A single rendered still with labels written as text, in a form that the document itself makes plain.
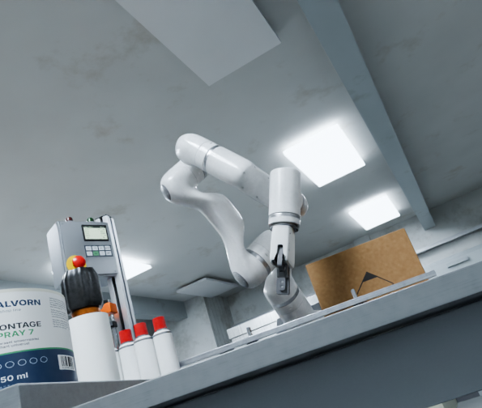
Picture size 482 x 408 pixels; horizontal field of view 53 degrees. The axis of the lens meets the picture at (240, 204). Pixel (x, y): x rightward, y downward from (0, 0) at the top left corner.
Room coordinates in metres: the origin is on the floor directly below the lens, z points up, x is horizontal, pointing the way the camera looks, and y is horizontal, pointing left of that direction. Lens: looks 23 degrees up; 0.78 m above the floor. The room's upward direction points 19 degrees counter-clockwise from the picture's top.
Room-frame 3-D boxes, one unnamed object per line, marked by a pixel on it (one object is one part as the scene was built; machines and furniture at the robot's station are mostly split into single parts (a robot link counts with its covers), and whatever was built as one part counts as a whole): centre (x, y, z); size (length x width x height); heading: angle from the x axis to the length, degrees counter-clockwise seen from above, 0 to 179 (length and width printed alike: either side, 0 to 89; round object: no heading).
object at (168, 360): (1.29, 0.31, 0.98); 0.05 x 0.05 x 0.20
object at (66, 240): (1.40, 0.52, 1.38); 0.17 x 0.10 x 0.19; 136
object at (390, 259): (1.49, -0.29, 0.99); 0.30 x 0.24 x 0.27; 80
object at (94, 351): (1.02, 0.39, 1.03); 0.09 x 0.09 x 0.30
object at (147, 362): (1.29, 0.36, 0.98); 0.05 x 0.05 x 0.20
